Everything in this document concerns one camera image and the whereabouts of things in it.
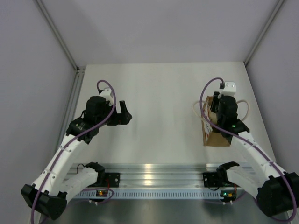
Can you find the left aluminium corner post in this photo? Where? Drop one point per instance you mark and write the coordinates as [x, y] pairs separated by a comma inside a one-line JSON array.
[[46, 15]]

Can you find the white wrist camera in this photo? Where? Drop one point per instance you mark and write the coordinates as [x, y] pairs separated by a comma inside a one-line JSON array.
[[107, 94], [228, 88]]

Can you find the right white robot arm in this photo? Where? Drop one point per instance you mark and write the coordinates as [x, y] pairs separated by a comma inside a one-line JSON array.
[[275, 190]]

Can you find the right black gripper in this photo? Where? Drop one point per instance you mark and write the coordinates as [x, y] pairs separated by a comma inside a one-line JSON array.
[[215, 100]]

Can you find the right aluminium corner post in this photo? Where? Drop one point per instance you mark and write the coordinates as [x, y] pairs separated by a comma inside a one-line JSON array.
[[264, 30]]

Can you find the white slotted cable duct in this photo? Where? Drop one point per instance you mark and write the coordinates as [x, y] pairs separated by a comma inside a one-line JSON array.
[[167, 194]]

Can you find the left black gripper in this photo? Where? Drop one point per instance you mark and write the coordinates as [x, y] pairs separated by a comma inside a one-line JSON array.
[[120, 118]]

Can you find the aluminium corner post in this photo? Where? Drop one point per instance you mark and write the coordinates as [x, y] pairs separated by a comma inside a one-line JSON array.
[[264, 30], [46, 15]]

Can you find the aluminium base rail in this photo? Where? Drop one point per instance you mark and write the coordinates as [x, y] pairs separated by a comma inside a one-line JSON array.
[[160, 176]]

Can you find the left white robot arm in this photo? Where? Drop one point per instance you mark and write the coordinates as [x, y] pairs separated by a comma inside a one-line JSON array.
[[50, 193]]

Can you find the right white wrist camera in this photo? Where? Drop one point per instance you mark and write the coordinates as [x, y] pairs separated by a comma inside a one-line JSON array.
[[228, 88]]

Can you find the watermelon print canvas bag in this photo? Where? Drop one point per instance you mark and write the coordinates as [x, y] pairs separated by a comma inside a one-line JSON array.
[[211, 136]]

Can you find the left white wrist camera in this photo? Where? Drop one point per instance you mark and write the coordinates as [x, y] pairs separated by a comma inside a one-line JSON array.
[[107, 94]]

